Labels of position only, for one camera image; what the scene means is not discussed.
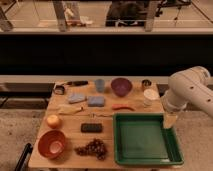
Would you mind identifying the small dark metal cup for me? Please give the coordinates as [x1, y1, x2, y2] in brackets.
[142, 79, 152, 90]

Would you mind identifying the yellow apple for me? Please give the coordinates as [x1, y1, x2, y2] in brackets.
[46, 115, 61, 129]

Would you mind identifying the grey-blue cloth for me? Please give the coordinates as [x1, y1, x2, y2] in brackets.
[68, 93, 86, 104]

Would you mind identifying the black eraser block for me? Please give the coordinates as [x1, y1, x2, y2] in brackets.
[81, 123, 103, 133]

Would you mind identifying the blue sponge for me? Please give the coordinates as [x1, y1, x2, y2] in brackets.
[88, 96, 105, 107]

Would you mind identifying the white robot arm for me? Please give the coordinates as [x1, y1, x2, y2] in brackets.
[161, 66, 213, 129]

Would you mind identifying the blue cup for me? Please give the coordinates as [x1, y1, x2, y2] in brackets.
[94, 79, 105, 93]

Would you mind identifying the orange bowl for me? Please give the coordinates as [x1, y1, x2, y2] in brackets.
[38, 130, 66, 159]

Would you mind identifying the purple bowl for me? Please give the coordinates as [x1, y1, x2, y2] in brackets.
[111, 78, 132, 97]

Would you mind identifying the green plastic tray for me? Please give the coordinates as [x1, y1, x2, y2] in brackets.
[113, 113, 184, 166]

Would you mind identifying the bunch of dark grapes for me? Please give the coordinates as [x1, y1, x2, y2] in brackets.
[74, 139, 108, 160]

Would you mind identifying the red chili pepper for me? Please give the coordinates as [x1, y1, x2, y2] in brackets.
[112, 104, 134, 111]

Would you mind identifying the metal fork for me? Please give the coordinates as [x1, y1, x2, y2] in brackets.
[88, 113, 113, 118]

